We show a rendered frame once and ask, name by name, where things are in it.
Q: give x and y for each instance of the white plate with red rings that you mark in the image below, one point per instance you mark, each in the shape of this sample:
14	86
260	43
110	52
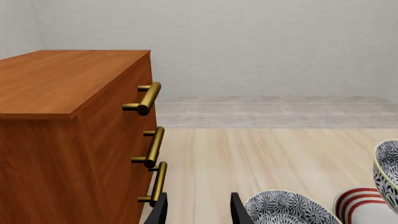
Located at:
357	205

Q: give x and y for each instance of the wooden cabinet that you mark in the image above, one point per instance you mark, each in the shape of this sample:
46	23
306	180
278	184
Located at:
62	130

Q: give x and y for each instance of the black patterned bowl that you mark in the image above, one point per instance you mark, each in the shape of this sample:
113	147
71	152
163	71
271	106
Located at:
289	207
387	170

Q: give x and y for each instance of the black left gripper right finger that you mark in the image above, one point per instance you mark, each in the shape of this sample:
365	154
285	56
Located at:
238	211

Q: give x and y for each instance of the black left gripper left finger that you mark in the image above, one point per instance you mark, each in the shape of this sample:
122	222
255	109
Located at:
160	211

